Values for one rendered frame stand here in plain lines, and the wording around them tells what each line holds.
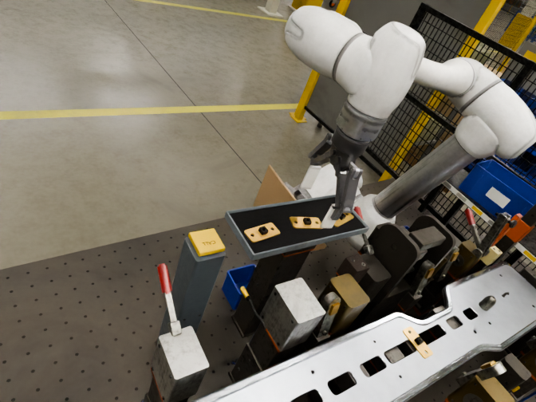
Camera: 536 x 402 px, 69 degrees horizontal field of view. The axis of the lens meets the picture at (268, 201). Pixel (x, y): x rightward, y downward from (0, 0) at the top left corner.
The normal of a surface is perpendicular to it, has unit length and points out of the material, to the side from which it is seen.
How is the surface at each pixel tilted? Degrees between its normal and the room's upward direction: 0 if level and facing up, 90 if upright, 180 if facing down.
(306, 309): 0
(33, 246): 0
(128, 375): 0
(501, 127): 88
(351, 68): 88
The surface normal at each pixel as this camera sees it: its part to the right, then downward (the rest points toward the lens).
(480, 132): -0.71, 0.34
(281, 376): 0.31, -0.74
